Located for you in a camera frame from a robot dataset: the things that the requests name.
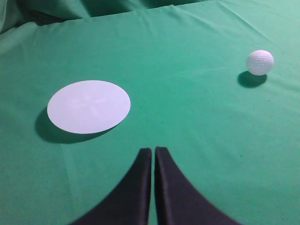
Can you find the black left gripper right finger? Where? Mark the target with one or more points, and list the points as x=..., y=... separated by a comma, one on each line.
x=177, y=201

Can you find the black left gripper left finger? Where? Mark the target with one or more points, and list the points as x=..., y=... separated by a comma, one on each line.
x=129, y=202

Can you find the white dimpled golf ball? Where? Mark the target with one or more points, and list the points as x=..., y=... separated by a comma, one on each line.
x=260, y=62

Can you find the white round flat plate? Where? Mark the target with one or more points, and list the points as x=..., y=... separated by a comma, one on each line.
x=88, y=107

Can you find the green table cloth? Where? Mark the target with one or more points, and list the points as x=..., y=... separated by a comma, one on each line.
x=235, y=135

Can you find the green backdrop cloth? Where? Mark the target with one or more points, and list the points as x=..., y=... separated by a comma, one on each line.
x=14, y=13

